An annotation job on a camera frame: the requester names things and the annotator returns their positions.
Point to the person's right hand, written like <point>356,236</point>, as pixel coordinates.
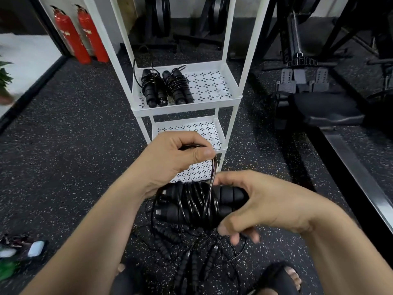
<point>273,205</point>

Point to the person's left hand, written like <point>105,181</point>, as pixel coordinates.
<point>162,159</point>

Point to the person's left thumb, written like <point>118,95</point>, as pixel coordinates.
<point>199,155</point>

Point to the person's right thumb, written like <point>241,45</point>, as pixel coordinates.
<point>230,178</point>

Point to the person's right forearm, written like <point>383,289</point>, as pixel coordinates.
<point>347,251</point>

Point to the person's left forearm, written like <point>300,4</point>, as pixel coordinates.
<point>92,239</point>

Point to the white metal shelf cart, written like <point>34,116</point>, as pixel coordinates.
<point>211,85</point>

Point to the black rowing machine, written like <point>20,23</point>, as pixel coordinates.
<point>310,101</point>

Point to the black sandal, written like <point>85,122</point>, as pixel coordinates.
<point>278,281</point>
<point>127,281</point>

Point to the black weight plate rack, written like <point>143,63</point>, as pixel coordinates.
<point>211,18</point>
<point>159,18</point>

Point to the red fire extinguisher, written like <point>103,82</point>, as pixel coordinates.
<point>71,36</point>
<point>92,35</point>

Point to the white earbud case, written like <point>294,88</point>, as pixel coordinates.
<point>36,248</point>

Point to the green potted plant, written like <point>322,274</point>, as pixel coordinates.
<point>4,79</point>

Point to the green plastic item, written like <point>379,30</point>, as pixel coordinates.
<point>7,269</point>

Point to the black gym machine frame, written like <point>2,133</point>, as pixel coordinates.
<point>365,33</point>

